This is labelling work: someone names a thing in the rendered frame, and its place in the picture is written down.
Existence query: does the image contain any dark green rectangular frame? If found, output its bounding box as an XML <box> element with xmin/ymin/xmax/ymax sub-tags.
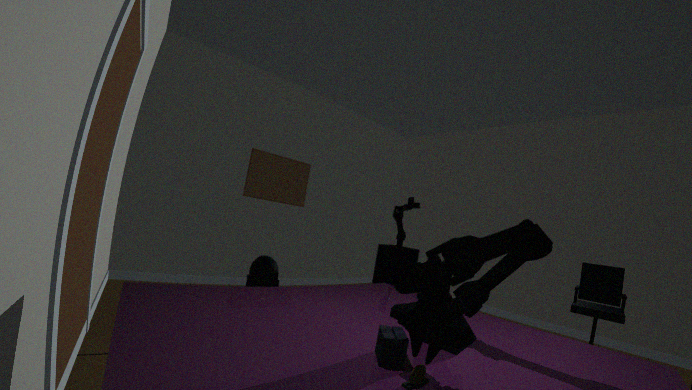
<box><xmin>401</xmin><ymin>377</ymin><xmax>429</xmax><ymax>390</ymax></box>

